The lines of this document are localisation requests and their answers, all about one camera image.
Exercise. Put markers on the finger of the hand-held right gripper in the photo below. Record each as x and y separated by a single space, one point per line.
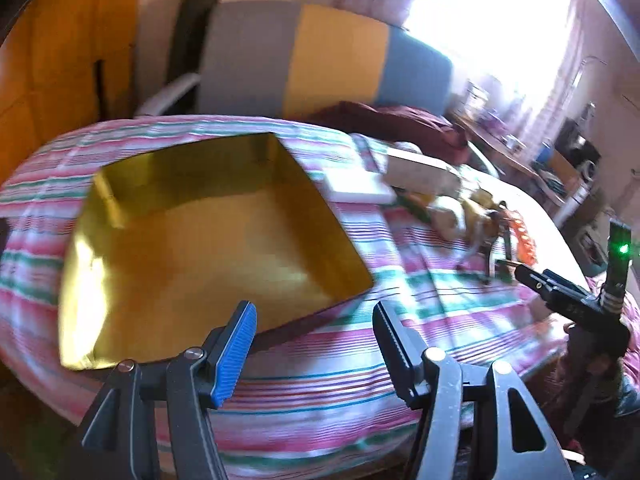
567 290
535 284

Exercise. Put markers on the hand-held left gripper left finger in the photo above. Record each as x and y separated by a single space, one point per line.
235 355

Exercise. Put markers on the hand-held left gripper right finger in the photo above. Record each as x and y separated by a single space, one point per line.
395 355

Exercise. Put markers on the orange plastic rack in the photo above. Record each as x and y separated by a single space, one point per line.
525 240

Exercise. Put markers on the metal utensil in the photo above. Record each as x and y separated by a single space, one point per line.
492 250

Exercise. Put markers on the gold square tin tray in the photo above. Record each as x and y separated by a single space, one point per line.
200 260

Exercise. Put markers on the yellow plush toy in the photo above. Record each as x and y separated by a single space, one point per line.
457 215

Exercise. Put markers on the small green box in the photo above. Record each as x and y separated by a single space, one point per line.
412 205

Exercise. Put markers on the pink green striped tablecloth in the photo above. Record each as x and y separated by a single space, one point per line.
325 375

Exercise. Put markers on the wooden desk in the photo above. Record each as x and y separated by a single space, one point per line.
505 155

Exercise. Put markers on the black speaker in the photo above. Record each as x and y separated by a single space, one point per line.
577 145

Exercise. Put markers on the white carton box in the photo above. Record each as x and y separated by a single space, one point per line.
425 175

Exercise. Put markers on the flat white box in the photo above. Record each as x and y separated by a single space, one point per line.
357 187

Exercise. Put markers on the printed carton on desk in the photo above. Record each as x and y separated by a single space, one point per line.
477 96

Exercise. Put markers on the maroon quilted jacket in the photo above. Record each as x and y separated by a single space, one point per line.
400 122

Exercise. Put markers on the pink curtain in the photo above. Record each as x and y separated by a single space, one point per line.
560 70

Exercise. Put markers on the grey yellow blue chair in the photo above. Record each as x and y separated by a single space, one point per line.
260 55

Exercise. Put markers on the black rolled mat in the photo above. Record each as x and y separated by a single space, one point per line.
192 30

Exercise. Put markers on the wooden cabinet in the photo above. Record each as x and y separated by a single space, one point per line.
55 60

